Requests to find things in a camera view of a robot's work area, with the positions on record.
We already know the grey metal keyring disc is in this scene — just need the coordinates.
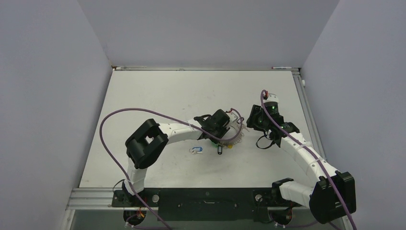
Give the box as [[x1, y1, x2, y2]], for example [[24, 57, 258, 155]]
[[219, 124, 246, 147]]

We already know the black key tag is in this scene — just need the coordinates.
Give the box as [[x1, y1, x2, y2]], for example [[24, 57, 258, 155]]
[[217, 145, 223, 155]]

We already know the aluminium right rail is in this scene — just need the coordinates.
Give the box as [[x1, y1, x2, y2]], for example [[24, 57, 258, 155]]
[[292, 69, 327, 161]]

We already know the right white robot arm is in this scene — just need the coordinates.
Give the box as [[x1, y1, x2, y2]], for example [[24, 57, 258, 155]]
[[247, 101, 357, 224]]

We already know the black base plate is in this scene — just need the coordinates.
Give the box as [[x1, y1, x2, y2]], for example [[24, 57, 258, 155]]
[[111, 187, 302, 223]]

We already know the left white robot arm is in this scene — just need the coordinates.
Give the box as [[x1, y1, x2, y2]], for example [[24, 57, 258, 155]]
[[123, 109, 238, 206]]

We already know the aluminium back rail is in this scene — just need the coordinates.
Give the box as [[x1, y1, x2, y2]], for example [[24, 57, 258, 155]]
[[112, 66, 300, 72]]

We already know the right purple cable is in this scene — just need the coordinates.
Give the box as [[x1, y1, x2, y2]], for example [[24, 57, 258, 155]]
[[260, 89, 358, 230]]

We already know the aluminium rail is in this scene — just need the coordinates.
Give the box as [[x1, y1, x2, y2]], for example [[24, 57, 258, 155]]
[[292, 69, 327, 161], [112, 66, 300, 72]]

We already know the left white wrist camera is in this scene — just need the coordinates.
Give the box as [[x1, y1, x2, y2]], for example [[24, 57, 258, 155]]
[[226, 110, 244, 126]]

